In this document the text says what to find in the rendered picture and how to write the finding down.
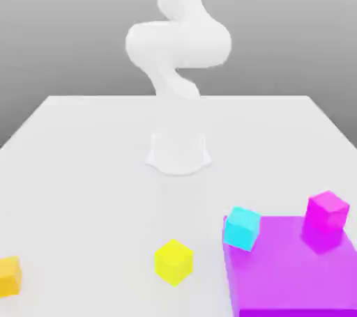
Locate small cyan cube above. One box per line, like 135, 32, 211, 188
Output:
223, 206, 262, 253

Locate small yellow cube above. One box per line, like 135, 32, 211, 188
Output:
154, 238, 195, 288

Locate small magenta cube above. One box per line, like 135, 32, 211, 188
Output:
301, 190, 351, 256

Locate small orange cube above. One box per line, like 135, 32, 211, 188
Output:
0, 256, 23, 299

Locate large purple box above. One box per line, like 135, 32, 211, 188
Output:
222, 214, 357, 317

